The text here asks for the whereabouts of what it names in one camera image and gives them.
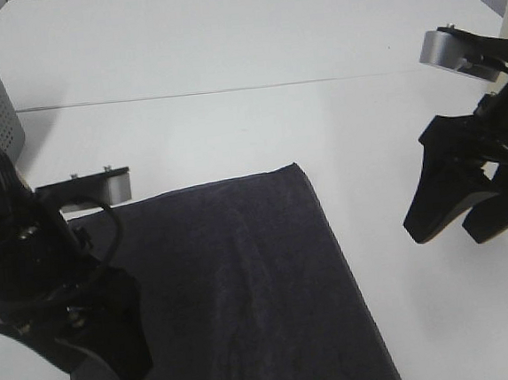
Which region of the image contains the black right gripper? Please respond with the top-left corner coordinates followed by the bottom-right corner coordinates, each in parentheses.
top-left (387, 41), bottom-right (508, 252)

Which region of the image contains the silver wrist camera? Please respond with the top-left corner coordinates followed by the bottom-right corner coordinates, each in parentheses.
top-left (419, 27), bottom-right (508, 83)
top-left (35, 167), bottom-right (132, 213)

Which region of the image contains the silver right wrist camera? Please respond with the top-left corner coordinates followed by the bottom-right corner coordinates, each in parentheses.
top-left (419, 27), bottom-right (508, 83)

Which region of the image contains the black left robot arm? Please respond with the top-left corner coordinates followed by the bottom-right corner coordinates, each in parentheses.
top-left (0, 149), bottom-right (152, 380)

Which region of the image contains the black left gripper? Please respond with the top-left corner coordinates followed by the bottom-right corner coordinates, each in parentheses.
top-left (0, 189), bottom-right (152, 380)

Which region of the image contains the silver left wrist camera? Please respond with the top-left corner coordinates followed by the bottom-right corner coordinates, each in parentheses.
top-left (35, 167), bottom-right (132, 213)

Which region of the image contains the dark grey towel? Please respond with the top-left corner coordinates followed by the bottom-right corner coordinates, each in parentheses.
top-left (71, 164), bottom-right (402, 380)

